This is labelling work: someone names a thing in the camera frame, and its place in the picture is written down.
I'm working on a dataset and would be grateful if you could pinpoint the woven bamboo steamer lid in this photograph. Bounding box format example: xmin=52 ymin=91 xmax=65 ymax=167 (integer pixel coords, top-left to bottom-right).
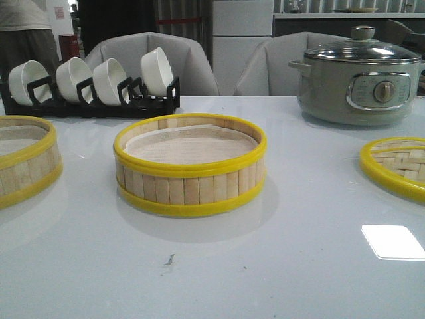
xmin=359 ymin=137 xmax=424 ymax=203

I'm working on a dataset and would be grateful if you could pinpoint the bamboo steamer basket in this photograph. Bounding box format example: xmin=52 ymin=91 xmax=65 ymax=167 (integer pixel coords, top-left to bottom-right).
xmin=114 ymin=113 xmax=267 ymax=217
xmin=1 ymin=115 xmax=63 ymax=209

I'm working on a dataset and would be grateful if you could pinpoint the white liner in center basket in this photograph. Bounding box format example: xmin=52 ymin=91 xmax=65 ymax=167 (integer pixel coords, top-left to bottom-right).
xmin=124 ymin=124 xmax=258 ymax=165

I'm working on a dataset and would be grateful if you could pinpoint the white liner in basket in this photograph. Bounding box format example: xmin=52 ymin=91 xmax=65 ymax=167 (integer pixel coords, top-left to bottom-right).
xmin=1 ymin=125 xmax=48 ymax=156
xmin=124 ymin=124 xmax=258 ymax=165

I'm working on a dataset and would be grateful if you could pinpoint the black dish rack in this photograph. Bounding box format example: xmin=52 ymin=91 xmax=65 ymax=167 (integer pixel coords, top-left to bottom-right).
xmin=1 ymin=76 xmax=180 ymax=119

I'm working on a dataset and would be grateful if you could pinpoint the right grey chair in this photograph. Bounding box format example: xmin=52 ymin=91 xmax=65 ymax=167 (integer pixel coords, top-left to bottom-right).
xmin=234 ymin=32 xmax=346 ymax=96

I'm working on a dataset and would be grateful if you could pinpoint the white bowl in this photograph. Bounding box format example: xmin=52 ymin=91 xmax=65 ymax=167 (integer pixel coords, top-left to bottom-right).
xmin=92 ymin=58 xmax=128 ymax=106
xmin=141 ymin=47 xmax=173 ymax=97
xmin=8 ymin=60 xmax=49 ymax=106
xmin=56 ymin=57 xmax=92 ymax=104

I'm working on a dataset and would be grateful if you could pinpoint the white cabinet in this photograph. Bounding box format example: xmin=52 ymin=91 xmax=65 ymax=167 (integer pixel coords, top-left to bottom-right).
xmin=212 ymin=1 xmax=274 ymax=96

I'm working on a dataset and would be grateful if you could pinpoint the grey-green electric cooking pot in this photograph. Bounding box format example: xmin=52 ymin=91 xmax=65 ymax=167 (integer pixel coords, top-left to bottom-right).
xmin=288 ymin=58 xmax=424 ymax=126

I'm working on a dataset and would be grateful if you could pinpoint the red fire extinguisher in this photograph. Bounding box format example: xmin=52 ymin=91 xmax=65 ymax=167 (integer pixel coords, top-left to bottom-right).
xmin=58 ymin=34 xmax=80 ymax=62

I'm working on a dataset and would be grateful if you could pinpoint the glass pot lid with knob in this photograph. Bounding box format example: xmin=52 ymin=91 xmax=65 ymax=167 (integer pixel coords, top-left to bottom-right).
xmin=304 ymin=25 xmax=422 ymax=64

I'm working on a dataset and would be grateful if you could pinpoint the grey shelf counter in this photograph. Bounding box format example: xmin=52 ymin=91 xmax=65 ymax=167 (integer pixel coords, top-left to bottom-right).
xmin=272 ymin=13 xmax=424 ymax=38

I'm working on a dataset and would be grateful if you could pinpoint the white liner in left basket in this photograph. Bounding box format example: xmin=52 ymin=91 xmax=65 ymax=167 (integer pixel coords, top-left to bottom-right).
xmin=1 ymin=125 xmax=48 ymax=156

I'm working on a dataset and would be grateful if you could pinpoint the person in beige shirt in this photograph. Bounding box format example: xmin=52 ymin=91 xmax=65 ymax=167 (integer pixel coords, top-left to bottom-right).
xmin=1 ymin=0 xmax=60 ymax=82

